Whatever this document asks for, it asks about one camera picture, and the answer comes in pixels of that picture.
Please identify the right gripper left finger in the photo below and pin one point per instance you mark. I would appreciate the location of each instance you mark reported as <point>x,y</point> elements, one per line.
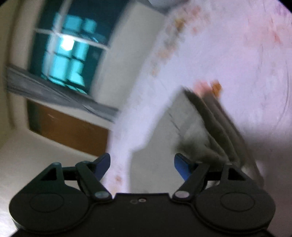
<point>60,196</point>

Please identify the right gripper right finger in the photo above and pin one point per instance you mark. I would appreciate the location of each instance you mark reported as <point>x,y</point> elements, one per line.
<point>223,196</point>

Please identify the grey fleece pants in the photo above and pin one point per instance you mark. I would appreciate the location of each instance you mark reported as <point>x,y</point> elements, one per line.
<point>199,129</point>

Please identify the brown wooden door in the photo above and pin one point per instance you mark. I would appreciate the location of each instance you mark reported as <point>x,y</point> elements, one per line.
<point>67,130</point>

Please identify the grey curtain left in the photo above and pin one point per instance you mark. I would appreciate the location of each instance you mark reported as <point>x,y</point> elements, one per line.
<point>21,82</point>

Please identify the pink floral bed sheet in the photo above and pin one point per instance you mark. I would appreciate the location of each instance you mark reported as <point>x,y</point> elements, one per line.
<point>246,46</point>

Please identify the folded light blue quilt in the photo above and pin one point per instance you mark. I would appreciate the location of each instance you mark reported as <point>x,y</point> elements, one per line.
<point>166,3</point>

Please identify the window with white frame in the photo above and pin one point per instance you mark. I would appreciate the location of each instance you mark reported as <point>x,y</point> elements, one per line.
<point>70,39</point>

